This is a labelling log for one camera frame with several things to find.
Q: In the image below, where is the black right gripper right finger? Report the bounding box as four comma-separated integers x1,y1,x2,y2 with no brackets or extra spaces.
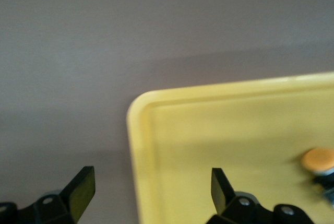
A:
206,168,314,224

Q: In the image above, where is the yellow plastic tray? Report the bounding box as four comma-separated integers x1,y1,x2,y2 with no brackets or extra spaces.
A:
126,71,334,224

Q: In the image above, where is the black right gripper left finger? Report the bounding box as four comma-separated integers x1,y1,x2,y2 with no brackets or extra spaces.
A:
0,166,96,224

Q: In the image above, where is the yellow cap push button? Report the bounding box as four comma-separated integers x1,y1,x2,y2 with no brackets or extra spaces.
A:
294,147,334,209

